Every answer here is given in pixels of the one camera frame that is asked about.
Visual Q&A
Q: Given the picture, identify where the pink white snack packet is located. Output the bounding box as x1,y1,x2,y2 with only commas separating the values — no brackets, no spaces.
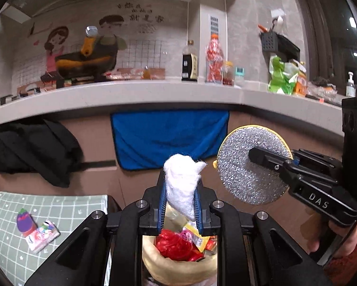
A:
27,220,60,254

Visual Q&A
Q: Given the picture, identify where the jar with red contents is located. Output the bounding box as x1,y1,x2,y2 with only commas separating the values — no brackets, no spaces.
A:
221,61,235,86

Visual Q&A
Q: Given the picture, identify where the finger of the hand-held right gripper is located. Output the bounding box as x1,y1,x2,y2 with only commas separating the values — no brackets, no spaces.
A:
292,148,343,180
248,147,339,190

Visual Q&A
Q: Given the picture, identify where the person's right hand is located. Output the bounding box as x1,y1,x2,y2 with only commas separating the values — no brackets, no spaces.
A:
308,210,357,260

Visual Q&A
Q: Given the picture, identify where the red plastic mesh bag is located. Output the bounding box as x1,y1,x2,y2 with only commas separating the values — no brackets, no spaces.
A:
155,229,204,262

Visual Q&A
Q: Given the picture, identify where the white pump bottle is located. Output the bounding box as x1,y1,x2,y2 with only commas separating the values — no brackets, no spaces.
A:
345,71,356,98

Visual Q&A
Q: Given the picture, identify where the clear plastic bag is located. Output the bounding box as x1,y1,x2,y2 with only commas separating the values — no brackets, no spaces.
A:
305,77,337,102

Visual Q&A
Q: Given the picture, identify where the dark soy sauce bottle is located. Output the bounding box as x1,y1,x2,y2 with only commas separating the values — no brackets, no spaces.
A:
181,40,198,82

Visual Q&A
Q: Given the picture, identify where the blue towel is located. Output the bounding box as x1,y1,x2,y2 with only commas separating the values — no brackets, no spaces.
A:
111,110,230,172

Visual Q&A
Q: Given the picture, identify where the black jacket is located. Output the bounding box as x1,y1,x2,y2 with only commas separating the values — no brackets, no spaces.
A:
0,118,84,188

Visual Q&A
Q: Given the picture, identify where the person's right forearm red sleeve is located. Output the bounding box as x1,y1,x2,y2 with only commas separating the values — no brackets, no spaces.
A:
324,223,357,286

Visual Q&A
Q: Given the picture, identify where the purple eggplant toy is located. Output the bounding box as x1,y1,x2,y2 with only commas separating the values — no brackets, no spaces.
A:
17,209,37,237

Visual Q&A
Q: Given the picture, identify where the white vent grille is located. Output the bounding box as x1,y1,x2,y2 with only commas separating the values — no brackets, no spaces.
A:
209,14,220,41

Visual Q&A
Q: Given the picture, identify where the orange packet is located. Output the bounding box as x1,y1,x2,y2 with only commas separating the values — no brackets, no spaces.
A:
294,61,308,96

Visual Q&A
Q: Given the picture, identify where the small jar with teal lid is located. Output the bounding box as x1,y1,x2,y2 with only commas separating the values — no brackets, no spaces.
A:
234,66,246,88

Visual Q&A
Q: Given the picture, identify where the grey kitchen countertop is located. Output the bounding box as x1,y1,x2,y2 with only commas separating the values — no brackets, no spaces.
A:
0,79,346,139

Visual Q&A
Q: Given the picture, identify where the steel range hood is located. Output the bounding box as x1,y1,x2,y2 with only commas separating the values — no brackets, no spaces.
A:
1,0,145,24

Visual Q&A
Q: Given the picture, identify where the yellow snack wrapper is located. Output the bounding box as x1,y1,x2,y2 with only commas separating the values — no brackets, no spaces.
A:
183,222,210,252

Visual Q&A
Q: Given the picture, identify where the round silver yellow scouring pad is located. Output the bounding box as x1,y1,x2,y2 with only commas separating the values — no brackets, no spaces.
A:
212,124,294,205

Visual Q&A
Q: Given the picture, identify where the black wall rack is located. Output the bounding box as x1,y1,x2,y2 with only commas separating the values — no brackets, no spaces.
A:
261,31,301,61

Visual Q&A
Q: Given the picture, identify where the dark window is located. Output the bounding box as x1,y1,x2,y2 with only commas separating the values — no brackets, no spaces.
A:
297,0,357,96

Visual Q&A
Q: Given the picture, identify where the cartoon wall sticker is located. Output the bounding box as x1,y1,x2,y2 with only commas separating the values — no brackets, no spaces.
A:
28,1,165,79

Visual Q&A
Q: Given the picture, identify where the bin with beige liner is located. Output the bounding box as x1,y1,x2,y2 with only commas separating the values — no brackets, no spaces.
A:
142,205,218,286

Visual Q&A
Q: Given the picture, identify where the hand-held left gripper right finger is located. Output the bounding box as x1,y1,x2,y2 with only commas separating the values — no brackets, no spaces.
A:
193,182,335,286

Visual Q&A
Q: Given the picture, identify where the green plastic bag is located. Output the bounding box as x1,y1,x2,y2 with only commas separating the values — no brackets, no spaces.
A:
268,55,299,95

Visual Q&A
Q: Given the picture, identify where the clear food tray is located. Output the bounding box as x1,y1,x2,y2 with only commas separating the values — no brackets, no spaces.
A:
105,67,165,81

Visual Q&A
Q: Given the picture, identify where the black wok with yellow handle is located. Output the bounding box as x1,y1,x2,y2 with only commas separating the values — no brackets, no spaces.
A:
55,25,119,81

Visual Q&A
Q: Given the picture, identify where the black gas stove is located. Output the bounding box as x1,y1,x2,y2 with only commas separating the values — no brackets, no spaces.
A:
0,72,107,105

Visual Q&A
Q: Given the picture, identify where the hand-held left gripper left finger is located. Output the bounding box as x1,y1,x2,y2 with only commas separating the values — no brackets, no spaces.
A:
25,168,167,286

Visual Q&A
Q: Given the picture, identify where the brown kitchen cabinet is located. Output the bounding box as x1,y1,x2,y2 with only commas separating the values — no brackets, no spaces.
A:
0,104,346,215

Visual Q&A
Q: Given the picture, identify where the orange capped plastic bottle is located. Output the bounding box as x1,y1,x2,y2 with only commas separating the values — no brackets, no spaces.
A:
205,34,225,83

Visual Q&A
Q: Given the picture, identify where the white tissue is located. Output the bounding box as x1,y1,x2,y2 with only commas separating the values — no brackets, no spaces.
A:
163,153,207,221

